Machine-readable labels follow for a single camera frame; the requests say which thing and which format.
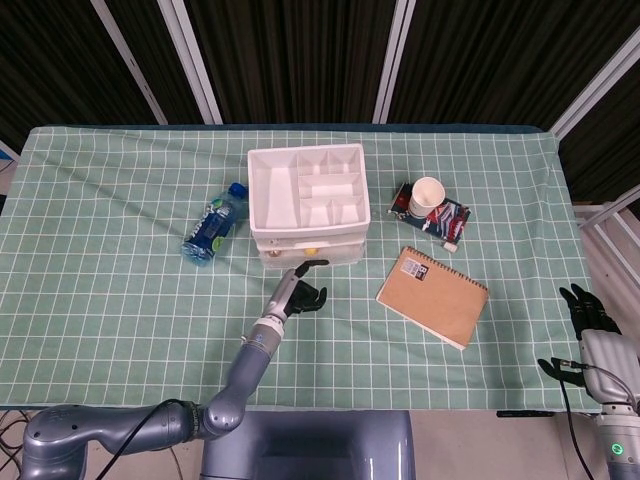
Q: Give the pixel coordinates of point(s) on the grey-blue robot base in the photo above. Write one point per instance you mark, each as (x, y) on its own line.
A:
(310, 445)

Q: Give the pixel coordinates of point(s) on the white plastic drawer cabinet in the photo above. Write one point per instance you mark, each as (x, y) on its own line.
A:
(275, 200)

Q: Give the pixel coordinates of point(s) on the blue plastic water bottle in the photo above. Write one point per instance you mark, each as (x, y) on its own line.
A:
(212, 225)

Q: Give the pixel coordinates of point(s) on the white metal rack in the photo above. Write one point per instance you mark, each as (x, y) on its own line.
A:
(607, 215)

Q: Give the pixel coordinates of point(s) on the white paper cup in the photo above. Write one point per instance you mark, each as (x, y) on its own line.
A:
(425, 197)

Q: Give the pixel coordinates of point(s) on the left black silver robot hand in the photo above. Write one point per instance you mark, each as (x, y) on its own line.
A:
(286, 295)

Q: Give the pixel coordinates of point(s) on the small white eraser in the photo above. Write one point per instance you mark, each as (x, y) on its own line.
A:
(449, 245)

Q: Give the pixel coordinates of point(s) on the thin white frame post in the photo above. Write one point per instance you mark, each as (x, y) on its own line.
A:
(127, 60)

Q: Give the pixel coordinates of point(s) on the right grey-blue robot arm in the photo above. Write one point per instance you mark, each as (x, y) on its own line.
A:
(622, 445)

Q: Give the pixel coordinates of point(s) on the wide white frame post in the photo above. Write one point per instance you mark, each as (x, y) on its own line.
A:
(595, 85)
(190, 60)
(395, 60)

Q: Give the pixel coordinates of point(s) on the green checked tablecloth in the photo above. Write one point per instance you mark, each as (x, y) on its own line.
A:
(125, 325)

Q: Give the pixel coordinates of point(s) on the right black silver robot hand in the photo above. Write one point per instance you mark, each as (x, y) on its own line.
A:
(605, 360)

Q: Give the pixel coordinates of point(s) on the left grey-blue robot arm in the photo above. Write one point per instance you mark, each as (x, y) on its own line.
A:
(250, 360)

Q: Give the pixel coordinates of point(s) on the clear plastic drawer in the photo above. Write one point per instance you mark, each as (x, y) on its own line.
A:
(340, 250)

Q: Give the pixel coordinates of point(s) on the blue red patterned pouch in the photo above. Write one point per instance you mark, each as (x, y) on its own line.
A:
(452, 220)

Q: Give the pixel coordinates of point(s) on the brown spiral notebook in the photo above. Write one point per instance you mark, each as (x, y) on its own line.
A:
(435, 300)

